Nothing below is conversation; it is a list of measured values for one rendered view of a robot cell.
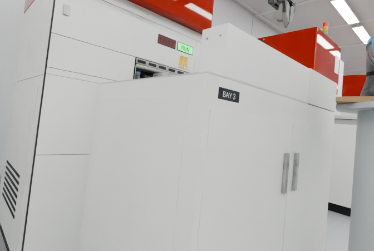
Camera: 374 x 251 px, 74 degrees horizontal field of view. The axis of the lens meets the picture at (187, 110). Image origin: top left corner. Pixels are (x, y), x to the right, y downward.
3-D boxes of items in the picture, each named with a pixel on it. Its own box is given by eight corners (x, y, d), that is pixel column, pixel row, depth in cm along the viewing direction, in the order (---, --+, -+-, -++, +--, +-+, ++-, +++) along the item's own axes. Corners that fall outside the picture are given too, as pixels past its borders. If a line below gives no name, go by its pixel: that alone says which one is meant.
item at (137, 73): (132, 83, 116) (134, 64, 117) (197, 97, 146) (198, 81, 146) (134, 83, 115) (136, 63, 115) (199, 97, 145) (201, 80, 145)
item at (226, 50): (197, 78, 70) (201, 29, 70) (285, 102, 107) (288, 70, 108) (223, 75, 63) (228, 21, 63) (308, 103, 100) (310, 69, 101)
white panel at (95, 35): (44, 73, 93) (57, -30, 95) (195, 102, 148) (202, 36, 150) (46, 73, 90) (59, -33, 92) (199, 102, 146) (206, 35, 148)
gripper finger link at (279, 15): (274, 29, 98) (275, 7, 99) (288, 26, 94) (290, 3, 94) (270, 27, 96) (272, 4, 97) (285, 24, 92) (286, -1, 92)
